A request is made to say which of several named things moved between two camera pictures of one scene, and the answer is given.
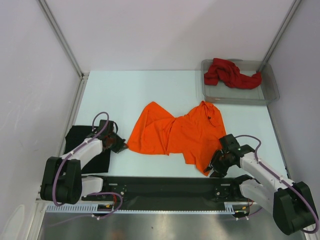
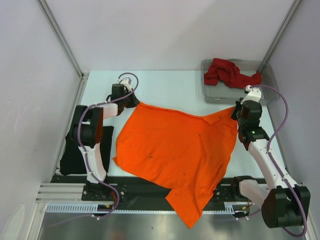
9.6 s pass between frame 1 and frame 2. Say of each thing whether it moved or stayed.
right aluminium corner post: stayed
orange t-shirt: moved
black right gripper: moved
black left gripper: moved
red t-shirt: stayed
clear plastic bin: stayed
